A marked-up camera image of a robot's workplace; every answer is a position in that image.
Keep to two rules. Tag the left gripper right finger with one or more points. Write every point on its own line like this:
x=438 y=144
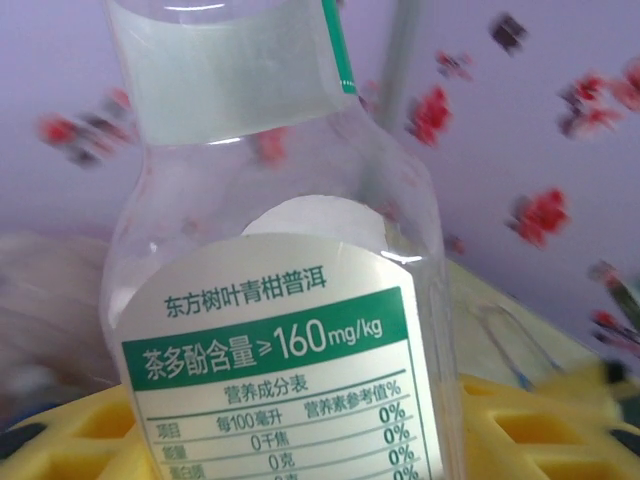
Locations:
x=550 y=435

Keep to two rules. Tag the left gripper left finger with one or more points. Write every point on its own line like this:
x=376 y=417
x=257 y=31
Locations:
x=65 y=440

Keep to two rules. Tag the clear bottle green neck band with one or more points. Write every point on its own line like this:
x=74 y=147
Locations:
x=280 y=340

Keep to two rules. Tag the aluminium frame post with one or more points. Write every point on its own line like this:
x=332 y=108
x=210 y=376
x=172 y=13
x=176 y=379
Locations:
x=397 y=60

